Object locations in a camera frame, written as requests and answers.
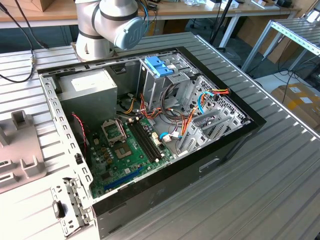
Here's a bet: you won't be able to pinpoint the grey metal disk bay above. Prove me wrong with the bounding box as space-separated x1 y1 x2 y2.
174 104 252 159

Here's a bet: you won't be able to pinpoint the white board power connector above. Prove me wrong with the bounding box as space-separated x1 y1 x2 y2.
150 131 162 148

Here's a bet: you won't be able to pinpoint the black RAM slot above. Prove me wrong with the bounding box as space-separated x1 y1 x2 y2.
136 120 159 161
139 119 163 159
129 122 153 163
133 121 156 162

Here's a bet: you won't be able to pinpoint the grey metal drive cage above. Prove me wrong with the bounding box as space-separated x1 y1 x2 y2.
136 53 201 114

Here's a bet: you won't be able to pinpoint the green motherboard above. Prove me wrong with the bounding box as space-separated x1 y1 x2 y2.
88 116 175 200

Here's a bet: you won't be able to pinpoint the CPU socket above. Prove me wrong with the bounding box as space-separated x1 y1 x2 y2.
112 142 133 162

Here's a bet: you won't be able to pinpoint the metal socket cover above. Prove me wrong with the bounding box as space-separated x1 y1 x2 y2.
100 118 127 147

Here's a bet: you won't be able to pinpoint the blue plastic drive latch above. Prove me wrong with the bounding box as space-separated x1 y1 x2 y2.
144 56 175 79

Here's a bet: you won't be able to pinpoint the black open PC case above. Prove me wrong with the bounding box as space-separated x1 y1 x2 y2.
36 46 267 240

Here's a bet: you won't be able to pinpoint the blue expansion slot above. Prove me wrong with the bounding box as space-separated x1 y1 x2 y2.
103 166 145 191

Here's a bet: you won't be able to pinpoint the grey power supply unit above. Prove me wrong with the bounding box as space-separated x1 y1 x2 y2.
56 67 118 126

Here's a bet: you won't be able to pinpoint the black tripod stand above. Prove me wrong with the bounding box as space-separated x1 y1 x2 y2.
208 0 235 51

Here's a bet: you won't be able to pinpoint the black plastic case latch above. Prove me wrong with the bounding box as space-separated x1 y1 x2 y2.
51 200 67 219

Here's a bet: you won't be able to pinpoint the cardboard box yellow tape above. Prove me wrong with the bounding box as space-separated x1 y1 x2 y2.
271 83 320 131

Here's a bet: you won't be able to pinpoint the grey plastic parts rack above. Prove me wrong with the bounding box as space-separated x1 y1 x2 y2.
0 110 47 195

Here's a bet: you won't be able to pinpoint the aluminium slat table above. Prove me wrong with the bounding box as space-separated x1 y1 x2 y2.
241 18 320 73

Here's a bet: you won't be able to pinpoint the small brown cardboard box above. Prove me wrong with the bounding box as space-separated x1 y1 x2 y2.
31 0 55 13

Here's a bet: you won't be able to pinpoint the orange black wire bundle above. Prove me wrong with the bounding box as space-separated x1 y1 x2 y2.
138 82 187 126

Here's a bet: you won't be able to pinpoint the blue wire with white plug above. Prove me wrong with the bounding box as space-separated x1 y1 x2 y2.
158 131 181 144

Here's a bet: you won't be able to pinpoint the yellow black power wires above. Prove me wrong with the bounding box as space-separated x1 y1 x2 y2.
117 96 138 115

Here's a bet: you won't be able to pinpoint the blue data wire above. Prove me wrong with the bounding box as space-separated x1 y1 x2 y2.
196 91 214 116

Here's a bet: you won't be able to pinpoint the red black fan wire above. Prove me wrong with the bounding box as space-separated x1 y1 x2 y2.
71 112 89 149

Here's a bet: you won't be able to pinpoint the wooden desk white frame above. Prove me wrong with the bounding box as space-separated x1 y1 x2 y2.
0 0 79 30
147 0 302 50

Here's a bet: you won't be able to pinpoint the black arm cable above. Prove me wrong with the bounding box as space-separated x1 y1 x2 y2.
0 0 50 84

